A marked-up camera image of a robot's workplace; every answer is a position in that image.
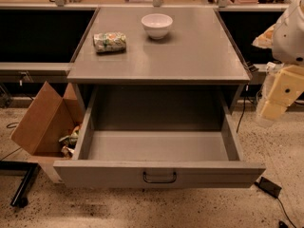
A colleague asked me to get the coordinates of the grey top drawer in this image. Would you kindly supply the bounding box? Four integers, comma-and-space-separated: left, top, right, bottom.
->
54, 85, 265, 188

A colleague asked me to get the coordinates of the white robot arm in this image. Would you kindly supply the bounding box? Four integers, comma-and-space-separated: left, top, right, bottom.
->
253, 0, 304, 126

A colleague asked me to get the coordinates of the grey cabinet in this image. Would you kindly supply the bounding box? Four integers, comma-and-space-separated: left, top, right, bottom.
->
67, 6, 250, 109

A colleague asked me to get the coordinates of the black power adapter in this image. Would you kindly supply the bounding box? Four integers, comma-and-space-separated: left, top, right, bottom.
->
255, 177, 281, 199

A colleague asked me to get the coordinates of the white ceramic bowl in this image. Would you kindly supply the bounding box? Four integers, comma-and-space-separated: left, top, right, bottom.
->
142, 13, 173, 39

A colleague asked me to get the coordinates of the crushed green drink can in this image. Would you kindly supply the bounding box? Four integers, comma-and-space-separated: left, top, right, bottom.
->
93, 32, 126, 53

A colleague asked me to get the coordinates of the crumpled trash in box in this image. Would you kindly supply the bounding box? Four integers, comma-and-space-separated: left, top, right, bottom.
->
59, 125, 81, 158

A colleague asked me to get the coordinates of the brown cardboard box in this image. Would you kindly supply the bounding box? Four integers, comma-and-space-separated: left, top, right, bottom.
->
10, 81, 86, 184

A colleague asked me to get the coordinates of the black floor stand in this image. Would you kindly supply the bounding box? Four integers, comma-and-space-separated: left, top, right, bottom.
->
0, 161, 39, 208

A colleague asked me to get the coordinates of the black hanging cable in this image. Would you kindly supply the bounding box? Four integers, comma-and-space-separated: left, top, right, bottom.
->
236, 85, 249, 133

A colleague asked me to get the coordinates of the black drawer handle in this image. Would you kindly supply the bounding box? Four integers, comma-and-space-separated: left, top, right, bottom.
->
142, 172, 177, 184

